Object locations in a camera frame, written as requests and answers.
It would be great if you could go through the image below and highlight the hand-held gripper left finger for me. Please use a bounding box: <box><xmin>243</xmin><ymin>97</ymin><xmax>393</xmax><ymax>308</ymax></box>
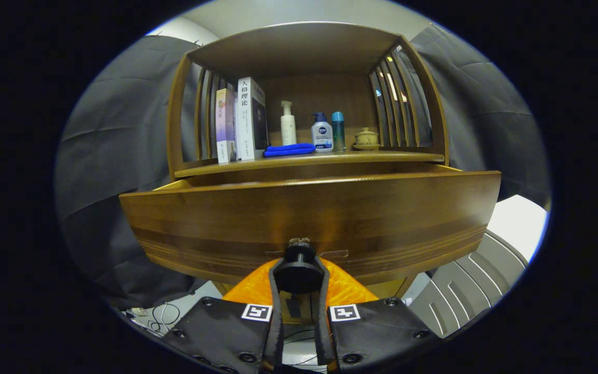
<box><xmin>167</xmin><ymin>257</ymin><xmax>285</xmax><ymax>374</ymax></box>

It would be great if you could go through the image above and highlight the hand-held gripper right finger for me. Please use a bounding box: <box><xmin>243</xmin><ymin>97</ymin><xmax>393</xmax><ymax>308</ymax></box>
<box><xmin>314</xmin><ymin>256</ymin><xmax>442</xmax><ymax>374</ymax></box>

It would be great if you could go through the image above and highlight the grey ribbed plastic seat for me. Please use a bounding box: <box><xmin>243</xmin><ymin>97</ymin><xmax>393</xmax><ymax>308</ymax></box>
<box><xmin>405</xmin><ymin>231</ymin><xmax>531</xmax><ymax>338</ymax></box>

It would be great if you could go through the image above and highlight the blue folded cloth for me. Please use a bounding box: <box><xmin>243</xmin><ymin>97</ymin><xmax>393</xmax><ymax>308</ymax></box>
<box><xmin>263</xmin><ymin>143</ymin><xmax>316</xmax><ymax>158</ymax></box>

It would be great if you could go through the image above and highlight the white bottle with blue cap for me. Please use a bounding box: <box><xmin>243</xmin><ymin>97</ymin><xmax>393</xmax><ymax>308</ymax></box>
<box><xmin>310</xmin><ymin>112</ymin><xmax>334</xmax><ymax>153</ymax></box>

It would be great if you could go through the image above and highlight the white pump bottle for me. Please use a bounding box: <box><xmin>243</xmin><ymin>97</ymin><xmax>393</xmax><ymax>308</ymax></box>
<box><xmin>280</xmin><ymin>100</ymin><xmax>297</xmax><ymax>146</ymax></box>

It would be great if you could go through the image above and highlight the beige lidded teacup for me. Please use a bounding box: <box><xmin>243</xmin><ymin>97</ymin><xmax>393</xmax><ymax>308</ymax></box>
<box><xmin>352</xmin><ymin>127</ymin><xmax>381</xmax><ymax>151</ymax></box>

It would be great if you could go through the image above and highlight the teal bottle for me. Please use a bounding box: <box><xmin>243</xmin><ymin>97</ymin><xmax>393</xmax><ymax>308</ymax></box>
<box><xmin>331</xmin><ymin>111</ymin><xmax>346</xmax><ymax>152</ymax></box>

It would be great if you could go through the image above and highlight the white book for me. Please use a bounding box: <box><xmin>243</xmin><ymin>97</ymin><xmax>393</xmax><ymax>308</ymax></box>
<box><xmin>236</xmin><ymin>77</ymin><xmax>269</xmax><ymax>162</ymax></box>

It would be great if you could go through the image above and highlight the purple book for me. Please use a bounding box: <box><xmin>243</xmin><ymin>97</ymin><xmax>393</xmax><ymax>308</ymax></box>
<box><xmin>215</xmin><ymin>87</ymin><xmax>237</xmax><ymax>165</ymax></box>

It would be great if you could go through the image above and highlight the white board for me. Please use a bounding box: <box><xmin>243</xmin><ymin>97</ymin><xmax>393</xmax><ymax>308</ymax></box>
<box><xmin>486</xmin><ymin>195</ymin><xmax>549</xmax><ymax>263</ymax></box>

